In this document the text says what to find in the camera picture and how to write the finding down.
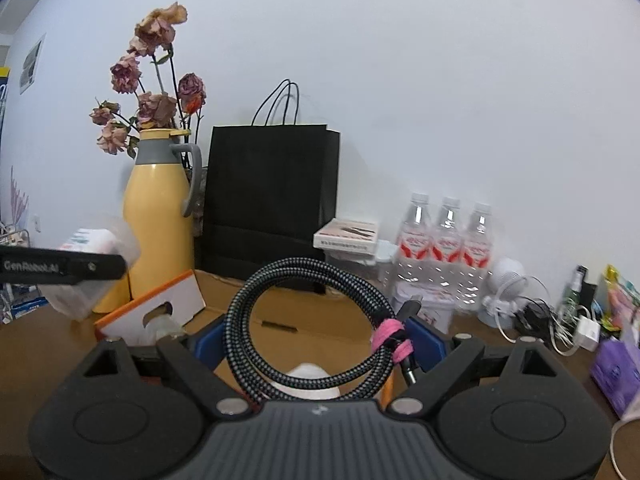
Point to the black paper bag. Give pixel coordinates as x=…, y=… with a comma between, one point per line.
x=270, y=185

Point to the red orange cardboard box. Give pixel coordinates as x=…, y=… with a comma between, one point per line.
x=175, y=295

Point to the framed wall picture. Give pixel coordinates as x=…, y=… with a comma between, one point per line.
x=32, y=62

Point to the purple tissue pack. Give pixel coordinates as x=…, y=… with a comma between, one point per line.
x=617, y=375

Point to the white charger plug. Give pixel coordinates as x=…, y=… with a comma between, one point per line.
x=587, y=332

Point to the white wall socket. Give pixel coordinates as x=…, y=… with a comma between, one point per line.
x=37, y=223

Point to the purple wall decal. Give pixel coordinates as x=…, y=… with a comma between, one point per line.
x=19, y=205

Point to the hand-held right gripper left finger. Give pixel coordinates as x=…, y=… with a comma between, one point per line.
x=209, y=347

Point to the white robot figure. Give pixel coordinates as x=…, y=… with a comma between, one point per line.
x=505, y=280

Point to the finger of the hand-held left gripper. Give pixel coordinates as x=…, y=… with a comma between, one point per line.
x=97, y=266

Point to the clear plastic food container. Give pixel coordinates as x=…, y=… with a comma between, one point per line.
x=382, y=256

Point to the colourful snack packet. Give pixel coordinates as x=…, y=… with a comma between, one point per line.
x=622, y=300

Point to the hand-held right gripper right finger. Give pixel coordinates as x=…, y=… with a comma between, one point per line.
x=425, y=347

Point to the white wipes packet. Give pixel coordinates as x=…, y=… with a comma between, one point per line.
x=100, y=242

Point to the white flat card box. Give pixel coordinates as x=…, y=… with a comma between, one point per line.
x=345, y=237

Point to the yellow thermos jug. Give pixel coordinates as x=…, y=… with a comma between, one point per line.
x=155, y=220

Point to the crumpled clear plastic packaging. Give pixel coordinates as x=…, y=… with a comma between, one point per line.
x=161, y=327

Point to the dried rose bouquet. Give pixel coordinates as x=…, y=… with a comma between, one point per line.
x=155, y=105

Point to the white printed tin box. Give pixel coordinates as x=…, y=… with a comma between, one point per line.
x=430, y=302

